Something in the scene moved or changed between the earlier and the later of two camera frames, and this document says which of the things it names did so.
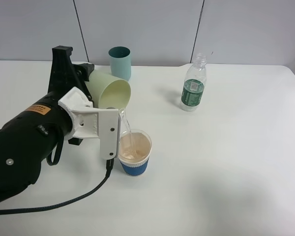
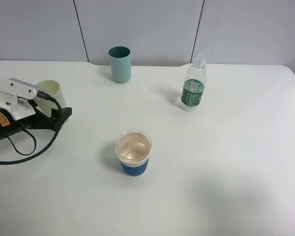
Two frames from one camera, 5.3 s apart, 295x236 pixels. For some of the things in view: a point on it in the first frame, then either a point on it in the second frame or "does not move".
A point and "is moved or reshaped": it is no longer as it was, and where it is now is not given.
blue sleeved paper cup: [134, 149] does not move
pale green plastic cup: [107, 91] is moved or reshaped
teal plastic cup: [120, 62] does not move
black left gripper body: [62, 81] -> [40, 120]
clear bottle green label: [193, 84] does not move
